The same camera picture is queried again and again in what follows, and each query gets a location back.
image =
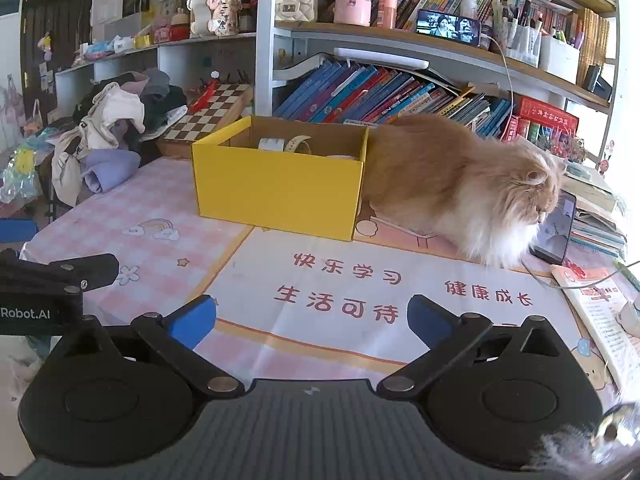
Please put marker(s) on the orange pink bottle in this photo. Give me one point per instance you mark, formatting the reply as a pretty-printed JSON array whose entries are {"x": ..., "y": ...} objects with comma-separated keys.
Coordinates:
[{"x": 387, "y": 5}]

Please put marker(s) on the white pen holder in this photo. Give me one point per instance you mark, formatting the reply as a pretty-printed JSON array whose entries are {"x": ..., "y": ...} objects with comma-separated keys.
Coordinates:
[
  {"x": 559, "y": 62},
  {"x": 521, "y": 47}
]

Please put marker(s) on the dark wooden door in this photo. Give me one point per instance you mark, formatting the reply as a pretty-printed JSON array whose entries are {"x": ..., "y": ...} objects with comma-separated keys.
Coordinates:
[{"x": 55, "y": 10}]

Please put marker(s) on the grey fluffy tuft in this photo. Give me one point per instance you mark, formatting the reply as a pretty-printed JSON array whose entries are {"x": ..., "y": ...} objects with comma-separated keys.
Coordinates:
[{"x": 570, "y": 452}]

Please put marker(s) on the orange white workbook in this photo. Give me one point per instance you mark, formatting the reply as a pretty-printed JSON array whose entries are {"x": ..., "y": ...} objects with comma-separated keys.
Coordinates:
[{"x": 600, "y": 320}]

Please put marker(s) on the white small bottle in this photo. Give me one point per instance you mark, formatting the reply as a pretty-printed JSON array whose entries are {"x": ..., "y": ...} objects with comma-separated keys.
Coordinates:
[{"x": 469, "y": 5}]

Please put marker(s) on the yellow cardboard box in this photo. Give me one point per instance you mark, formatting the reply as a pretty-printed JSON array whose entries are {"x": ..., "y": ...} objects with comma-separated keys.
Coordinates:
[{"x": 275, "y": 190}]

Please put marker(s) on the red ceramic pot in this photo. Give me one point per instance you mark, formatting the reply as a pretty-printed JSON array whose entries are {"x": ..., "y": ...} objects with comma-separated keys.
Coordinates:
[{"x": 180, "y": 30}]

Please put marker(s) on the lavender garment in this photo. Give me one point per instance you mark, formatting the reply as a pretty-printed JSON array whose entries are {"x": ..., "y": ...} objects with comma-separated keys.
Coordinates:
[{"x": 110, "y": 167}]

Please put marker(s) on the white wooden bookshelf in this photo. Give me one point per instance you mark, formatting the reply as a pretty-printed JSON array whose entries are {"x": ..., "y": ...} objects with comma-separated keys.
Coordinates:
[{"x": 265, "y": 60}]

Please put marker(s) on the stack of flat books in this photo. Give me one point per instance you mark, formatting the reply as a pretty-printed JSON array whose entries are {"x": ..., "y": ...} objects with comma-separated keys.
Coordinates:
[{"x": 597, "y": 215}]

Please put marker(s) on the large black smartphone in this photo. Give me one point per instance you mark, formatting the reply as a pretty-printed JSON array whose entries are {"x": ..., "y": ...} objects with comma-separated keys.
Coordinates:
[{"x": 557, "y": 230}]

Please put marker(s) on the white small device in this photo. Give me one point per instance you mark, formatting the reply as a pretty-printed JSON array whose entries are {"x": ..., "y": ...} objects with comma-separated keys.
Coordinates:
[{"x": 630, "y": 315}]

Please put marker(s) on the pink small box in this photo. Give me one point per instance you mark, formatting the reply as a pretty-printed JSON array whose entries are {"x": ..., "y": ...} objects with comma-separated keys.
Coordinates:
[{"x": 162, "y": 34}]

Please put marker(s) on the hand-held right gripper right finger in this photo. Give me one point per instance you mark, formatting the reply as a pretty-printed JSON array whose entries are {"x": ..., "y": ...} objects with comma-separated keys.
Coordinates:
[{"x": 430, "y": 320}]

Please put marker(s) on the black picture frame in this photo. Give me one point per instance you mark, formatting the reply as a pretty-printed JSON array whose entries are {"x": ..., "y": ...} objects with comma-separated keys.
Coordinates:
[{"x": 136, "y": 2}]

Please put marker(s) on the red book box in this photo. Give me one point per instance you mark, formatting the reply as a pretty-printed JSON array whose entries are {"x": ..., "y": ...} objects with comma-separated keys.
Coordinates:
[{"x": 545, "y": 115}]

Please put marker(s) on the grey side shelf unit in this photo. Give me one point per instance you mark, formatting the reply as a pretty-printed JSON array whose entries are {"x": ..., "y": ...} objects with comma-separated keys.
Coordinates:
[{"x": 175, "y": 57}]

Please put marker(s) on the white crumpled garment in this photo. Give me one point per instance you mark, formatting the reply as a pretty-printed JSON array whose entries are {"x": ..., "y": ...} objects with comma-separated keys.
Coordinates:
[{"x": 115, "y": 110}]

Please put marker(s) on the yellow book set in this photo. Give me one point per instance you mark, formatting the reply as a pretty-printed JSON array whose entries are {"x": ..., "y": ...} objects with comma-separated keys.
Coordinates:
[{"x": 591, "y": 45}]

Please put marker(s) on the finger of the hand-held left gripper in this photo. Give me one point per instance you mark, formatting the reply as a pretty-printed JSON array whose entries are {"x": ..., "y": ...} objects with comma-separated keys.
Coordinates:
[
  {"x": 17, "y": 232},
  {"x": 60, "y": 272}
]

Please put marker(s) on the white light bar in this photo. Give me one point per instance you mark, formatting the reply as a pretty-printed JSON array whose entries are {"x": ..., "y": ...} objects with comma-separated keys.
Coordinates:
[{"x": 380, "y": 57}]

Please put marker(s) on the dark clothes pile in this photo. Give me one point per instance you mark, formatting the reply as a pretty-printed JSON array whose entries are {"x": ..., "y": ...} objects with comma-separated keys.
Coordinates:
[{"x": 165, "y": 100}]

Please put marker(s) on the iridescent plastic bag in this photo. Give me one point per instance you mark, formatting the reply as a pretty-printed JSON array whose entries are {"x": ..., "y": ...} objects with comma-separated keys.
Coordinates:
[{"x": 20, "y": 175}]

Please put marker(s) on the red plastic toy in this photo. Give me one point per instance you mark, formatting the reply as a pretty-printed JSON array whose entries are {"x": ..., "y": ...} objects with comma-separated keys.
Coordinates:
[{"x": 205, "y": 95}]

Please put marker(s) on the white cat figurine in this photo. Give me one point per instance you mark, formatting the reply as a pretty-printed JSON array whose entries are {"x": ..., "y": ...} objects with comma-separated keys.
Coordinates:
[{"x": 210, "y": 7}]

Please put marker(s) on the pink checked tablecloth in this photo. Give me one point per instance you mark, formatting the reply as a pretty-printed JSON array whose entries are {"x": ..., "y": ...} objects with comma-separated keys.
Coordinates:
[{"x": 150, "y": 200}]

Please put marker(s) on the beige wristwatch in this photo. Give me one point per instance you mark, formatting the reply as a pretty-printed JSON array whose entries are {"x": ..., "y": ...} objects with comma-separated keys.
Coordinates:
[{"x": 295, "y": 142}]

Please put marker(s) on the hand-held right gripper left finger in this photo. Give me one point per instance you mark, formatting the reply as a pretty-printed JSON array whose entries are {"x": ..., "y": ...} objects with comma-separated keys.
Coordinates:
[{"x": 192, "y": 320}]

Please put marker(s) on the wooden chessboard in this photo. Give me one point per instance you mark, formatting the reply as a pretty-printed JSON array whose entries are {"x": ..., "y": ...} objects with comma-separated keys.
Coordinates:
[{"x": 200, "y": 120}]

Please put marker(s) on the orange white fluffy cat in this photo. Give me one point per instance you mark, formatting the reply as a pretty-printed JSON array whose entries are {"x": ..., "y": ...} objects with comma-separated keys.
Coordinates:
[{"x": 450, "y": 180}]

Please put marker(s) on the row of blue picture books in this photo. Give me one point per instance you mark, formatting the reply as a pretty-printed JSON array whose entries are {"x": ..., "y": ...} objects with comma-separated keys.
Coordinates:
[{"x": 350, "y": 95}]

